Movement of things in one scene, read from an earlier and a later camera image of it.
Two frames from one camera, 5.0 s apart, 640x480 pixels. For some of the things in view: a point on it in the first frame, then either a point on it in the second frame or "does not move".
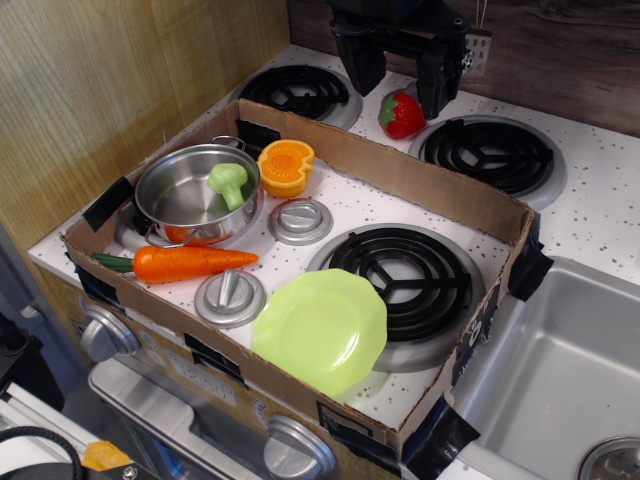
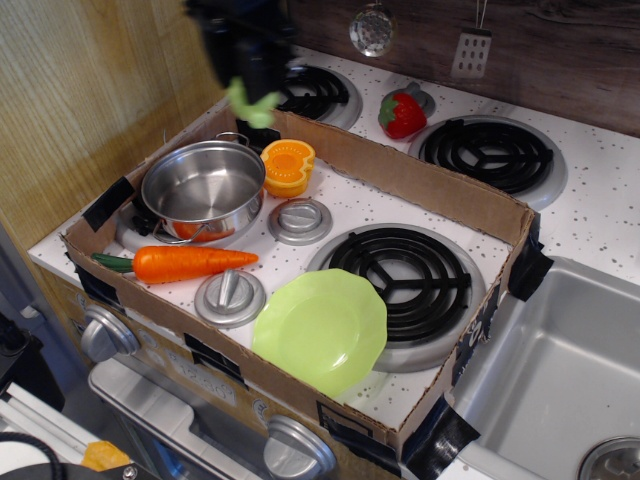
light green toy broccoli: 227,179 → 259,112
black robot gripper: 437,18 → 248,39
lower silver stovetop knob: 229,299 does not move
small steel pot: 175,200 does not move
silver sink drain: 613,459 does not move
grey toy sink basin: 558,372 does not move
